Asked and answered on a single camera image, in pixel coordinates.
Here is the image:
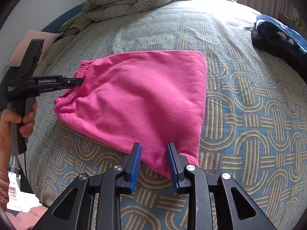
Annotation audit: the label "pink fleece pants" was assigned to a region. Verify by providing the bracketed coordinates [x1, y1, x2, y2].
[54, 50, 207, 177]

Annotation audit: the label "person's left hand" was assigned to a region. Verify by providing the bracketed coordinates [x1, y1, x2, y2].
[0, 101, 39, 149]

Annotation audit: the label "pink pillow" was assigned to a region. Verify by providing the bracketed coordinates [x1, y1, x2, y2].
[7, 30, 61, 67]

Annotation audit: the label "dark blue headboard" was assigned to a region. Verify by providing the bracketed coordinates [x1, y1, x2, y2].
[41, 3, 84, 33]

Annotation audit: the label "navy star-print folded blanket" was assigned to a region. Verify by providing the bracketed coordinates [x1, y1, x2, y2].
[251, 15, 306, 81]

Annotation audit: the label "patterned blue-gold bedspread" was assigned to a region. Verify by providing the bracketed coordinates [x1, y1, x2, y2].
[26, 0, 306, 229]

